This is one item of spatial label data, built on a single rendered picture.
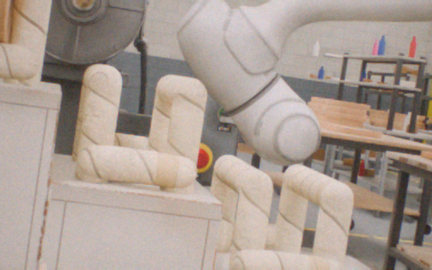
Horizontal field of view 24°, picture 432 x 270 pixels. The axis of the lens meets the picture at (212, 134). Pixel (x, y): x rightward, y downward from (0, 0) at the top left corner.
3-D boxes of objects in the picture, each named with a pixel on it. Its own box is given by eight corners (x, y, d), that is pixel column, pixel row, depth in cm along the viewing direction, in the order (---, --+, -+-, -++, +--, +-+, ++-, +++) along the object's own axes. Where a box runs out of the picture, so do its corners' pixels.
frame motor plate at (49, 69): (14, 68, 239) (16, 53, 238) (113, 83, 243) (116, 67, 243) (10, 71, 203) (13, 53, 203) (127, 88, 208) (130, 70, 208)
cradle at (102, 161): (74, 173, 96) (78, 139, 96) (191, 188, 98) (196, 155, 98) (75, 177, 92) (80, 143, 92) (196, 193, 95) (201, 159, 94)
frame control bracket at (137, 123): (105, 127, 213) (108, 109, 212) (193, 139, 216) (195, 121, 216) (107, 129, 209) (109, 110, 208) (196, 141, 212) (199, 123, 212)
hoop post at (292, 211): (268, 254, 118) (280, 174, 117) (294, 256, 118) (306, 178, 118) (274, 259, 115) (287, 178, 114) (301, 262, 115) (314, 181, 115)
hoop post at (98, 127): (73, 175, 97) (87, 79, 96) (106, 180, 97) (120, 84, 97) (74, 179, 94) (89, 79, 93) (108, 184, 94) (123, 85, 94)
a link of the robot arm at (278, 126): (317, 132, 166) (269, 70, 164) (346, 140, 151) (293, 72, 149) (266, 174, 165) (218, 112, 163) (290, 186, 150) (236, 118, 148)
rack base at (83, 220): (35, 230, 117) (46, 152, 116) (174, 247, 120) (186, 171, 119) (35, 282, 90) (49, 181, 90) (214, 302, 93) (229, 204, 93)
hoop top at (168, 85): (153, 100, 114) (157, 72, 114) (180, 104, 115) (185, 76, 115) (173, 109, 95) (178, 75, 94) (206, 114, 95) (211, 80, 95)
